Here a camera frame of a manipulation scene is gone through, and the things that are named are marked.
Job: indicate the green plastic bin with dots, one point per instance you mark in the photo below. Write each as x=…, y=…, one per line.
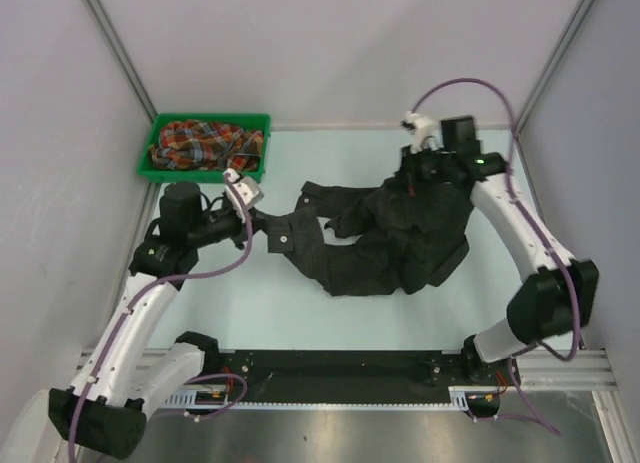
x=252, y=121

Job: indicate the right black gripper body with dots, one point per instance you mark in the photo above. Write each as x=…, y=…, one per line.
x=425, y=167

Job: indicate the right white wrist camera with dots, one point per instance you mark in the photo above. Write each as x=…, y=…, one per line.
x=421, y=127

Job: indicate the white slotted cable duct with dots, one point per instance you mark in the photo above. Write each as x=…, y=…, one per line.
x=196, y=398

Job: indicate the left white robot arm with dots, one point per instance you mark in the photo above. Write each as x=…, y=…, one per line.
x=105, y=409

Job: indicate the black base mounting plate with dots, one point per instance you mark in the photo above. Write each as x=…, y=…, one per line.
x=311, y=389

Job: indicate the aluminium frame rail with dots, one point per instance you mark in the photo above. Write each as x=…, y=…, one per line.
x=537, y=370

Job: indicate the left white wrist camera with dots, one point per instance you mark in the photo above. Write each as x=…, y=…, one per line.
x=241, y=190

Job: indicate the plaid long sleeve shirt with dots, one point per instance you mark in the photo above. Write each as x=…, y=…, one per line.
x=196, y=145

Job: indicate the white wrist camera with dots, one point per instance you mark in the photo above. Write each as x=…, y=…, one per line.
x=241, y=190
x=421, y=127

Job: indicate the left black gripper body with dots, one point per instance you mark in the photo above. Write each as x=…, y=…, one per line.
x=230, y=226

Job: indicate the black pinstripe long sleeve shirt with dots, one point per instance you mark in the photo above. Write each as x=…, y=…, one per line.
x=373, y=241

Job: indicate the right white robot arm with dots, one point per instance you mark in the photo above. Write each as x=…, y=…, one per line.
x=557, y=290

